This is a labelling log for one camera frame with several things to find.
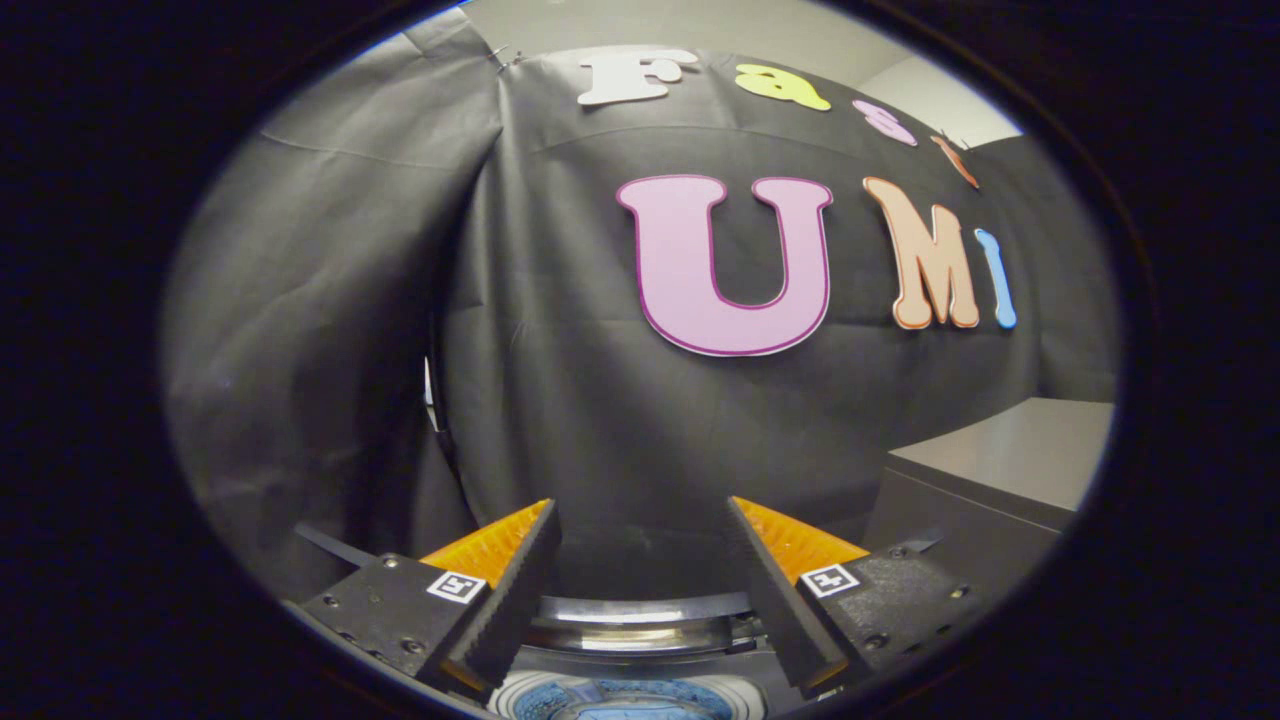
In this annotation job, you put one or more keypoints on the black backdrop cloth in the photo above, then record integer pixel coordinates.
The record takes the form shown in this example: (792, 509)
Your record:
(350, 300)

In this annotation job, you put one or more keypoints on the light blue shirt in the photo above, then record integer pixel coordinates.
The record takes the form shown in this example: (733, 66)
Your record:
(625, 713)

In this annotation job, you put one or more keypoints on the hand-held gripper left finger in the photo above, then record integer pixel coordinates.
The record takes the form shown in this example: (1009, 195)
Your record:
(515, 610)

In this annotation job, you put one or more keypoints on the grey washing machine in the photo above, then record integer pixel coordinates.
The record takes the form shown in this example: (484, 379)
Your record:
(755, 672)

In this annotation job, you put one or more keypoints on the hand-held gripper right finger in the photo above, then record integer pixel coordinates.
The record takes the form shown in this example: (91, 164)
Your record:
(780, 610)

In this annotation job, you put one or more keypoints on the beige cabinet with dark top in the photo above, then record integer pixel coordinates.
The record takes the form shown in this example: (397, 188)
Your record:
(1010, 450)

